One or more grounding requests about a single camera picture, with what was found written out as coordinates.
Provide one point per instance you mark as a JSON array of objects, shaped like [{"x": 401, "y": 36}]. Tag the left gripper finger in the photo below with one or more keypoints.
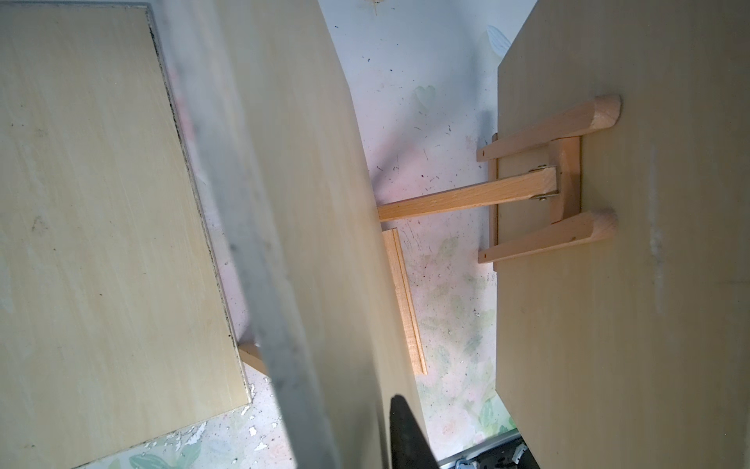
[{"x": 409, "y": 446}]

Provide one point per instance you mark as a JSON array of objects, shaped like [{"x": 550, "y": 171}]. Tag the plywood canvas board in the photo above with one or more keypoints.
[
  {"x": 114, "y": 329},
  {"x": 277, "y": 136},
  {"x": 633, "y": 352}
]

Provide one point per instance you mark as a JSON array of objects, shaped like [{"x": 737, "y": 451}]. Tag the aluminium front rail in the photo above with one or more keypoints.
[{"x": 478, "y": 449}]

